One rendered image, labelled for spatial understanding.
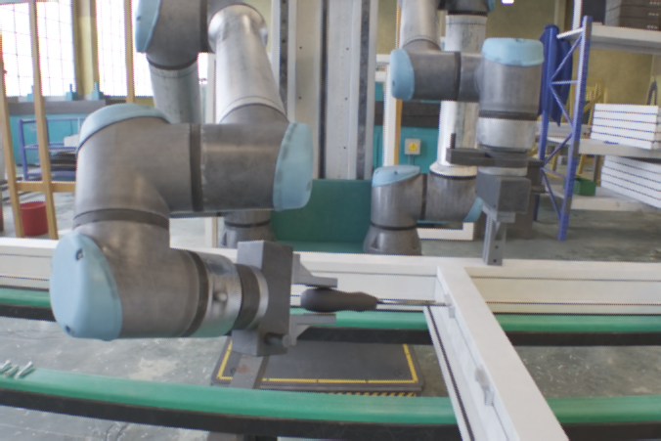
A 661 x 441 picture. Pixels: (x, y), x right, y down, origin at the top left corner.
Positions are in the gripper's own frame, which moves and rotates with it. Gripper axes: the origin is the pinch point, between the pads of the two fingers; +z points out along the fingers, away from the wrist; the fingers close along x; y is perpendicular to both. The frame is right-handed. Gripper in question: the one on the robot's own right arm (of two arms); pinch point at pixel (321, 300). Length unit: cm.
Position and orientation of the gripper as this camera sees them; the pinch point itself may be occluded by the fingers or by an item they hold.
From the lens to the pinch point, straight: 62.9
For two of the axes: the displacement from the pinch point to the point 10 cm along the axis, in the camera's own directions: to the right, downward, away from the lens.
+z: 6.3, 1.6, 7.6
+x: 0.4, -9.9, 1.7
